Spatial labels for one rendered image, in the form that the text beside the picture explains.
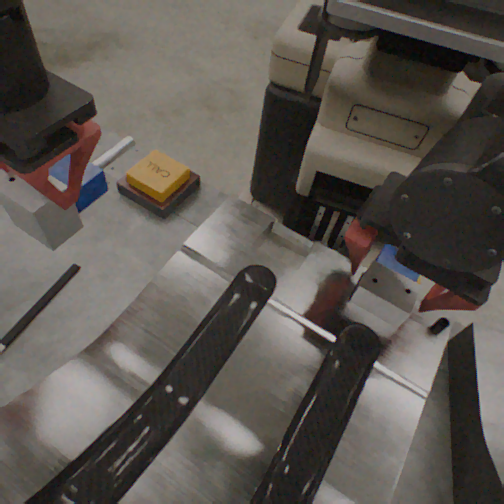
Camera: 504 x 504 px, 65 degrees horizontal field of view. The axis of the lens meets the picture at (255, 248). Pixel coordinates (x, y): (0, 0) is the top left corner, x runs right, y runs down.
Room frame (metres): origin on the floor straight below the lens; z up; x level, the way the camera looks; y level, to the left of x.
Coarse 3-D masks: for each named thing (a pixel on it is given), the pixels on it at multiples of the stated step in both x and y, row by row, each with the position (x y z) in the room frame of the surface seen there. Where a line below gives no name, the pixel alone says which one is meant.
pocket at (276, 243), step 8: (272, 224) 0.28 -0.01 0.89; (264, 232) 0.27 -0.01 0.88; (272, 232) 0.28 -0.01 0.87; (280, 232) 0.28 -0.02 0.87; (256, 240) 0.25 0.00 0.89; (264, 240) 0.27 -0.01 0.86; (272, 240) 0.27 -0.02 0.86; (280, 240) 0.27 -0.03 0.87; (288, 240) 0.27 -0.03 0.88; (296, 240) 0.27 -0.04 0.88; (264, 248) 0.26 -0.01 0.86; (272, 248) 0.26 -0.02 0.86; (280, 248) 0.26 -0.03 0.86; (288, 248) 0.27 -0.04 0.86; (296, 248) 0.26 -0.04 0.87; (304, 248) 0.26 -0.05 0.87; (312, 248) 0.26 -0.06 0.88; (280, 256) 0.25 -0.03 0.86; (288, 256) 0.26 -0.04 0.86; (296, 256) 0.26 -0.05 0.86; (304, 256) 0.26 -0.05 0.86; (288, 264) 0.25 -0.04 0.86; (296, 264) 0.25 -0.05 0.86
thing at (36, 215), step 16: (128, 144) 0.30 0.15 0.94; (64, 160) 0.25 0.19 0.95; (96, 160) 0.26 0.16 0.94; (112, 160) 0.27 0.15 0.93; (16, 176) 0.21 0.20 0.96; (64, 176) 0.23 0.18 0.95; (96, 176) 0.24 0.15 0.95; (0, 192) 0.19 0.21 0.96; (16, 192) 0.19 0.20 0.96; (32, 192) 0.20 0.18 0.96; (64, 192) 0.20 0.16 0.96; (80, 192) 0.22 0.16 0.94; (96, 192) 0.23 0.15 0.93; (16, 208) 0.19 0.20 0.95; (32, 208) 0.18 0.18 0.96; (48, 208) 0.19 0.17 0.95; (80, 208) 0.22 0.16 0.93; (16, 224) 0.19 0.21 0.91; (32, 224) 0.18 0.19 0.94; (48, 224) 0.18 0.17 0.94; (64, 224) 0.19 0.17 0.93; (80, 224) 0.21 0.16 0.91; (48, 240) 0.18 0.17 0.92; (64, 240) 0.19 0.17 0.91
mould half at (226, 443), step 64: (192, 256) 0.21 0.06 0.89; (256, 256) 0.23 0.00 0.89; (320, 256) 0.24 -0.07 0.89; (128, 320) 0.14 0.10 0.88; (192, 320) 0.15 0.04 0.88; (256, 320) 0.16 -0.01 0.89; (320, 320) 0.17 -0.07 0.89; (64, 384) 0.07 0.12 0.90; (128, 384) 0.08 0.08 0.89; (256, 384) 0.11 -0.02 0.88; (384, 384) 0.13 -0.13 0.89; (0, 448) 0.02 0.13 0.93; (64, 448) 0.03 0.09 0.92; (192, 448) 0.05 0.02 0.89; (256, 448) 0.06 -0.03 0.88; (384, 448) 0.08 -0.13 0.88
